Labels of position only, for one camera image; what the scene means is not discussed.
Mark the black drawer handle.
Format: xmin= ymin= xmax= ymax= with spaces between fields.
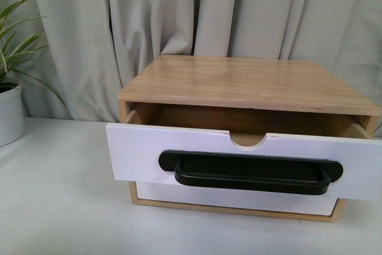
xmin=158 ymin=150 xmax=343 ymax=195

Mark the white drawer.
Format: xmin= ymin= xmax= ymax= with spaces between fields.
xmin=137 ymin=182 xmax=337 ymax=216
xmin=106 ymin=104 xmax=381 ymax=200

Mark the wooden drawer cabinet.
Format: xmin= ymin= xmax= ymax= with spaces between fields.
xmin=118 ymin=56 xmax=381 ymax=222

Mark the grey curtain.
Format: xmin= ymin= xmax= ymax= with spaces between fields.
xmin=0 ymin=0 xmax=382 ymax=121

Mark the white plant pot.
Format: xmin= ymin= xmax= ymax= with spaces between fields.
xmin=0 ymin=78 xmax=25 ymax=147

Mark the green spider plant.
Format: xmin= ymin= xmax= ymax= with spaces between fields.
xmin=1 ymin=0 xmax=72 ymax=119

